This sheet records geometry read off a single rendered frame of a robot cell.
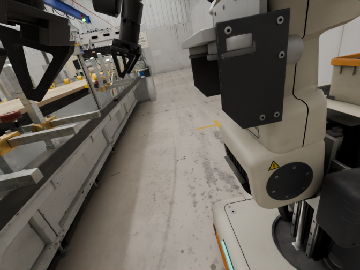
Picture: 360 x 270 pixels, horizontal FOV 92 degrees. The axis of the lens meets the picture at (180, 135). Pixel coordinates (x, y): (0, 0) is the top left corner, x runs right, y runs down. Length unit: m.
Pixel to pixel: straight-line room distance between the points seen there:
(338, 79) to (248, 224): 0.64
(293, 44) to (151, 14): 10.90
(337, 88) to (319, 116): 0.28
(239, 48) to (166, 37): 10.76
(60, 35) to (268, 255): 0.86
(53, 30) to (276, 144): 0.37
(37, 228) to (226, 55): 1.27
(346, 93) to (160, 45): 10.57
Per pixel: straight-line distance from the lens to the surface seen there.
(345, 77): 0.66
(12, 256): 1.27
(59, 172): 1.13
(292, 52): 0.33
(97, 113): 0.98
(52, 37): 0.21
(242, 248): 0.86
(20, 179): 0.59
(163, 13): 11.19
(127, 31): 0.59
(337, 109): 0.64
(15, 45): 0.28
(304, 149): 0.43
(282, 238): 0.92
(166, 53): 10.97
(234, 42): 0.27
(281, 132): 0.37
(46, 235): 1.37
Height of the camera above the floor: 1.02
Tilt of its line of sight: 25 degrees down
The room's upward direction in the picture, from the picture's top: 11 degrees counter-clockwise
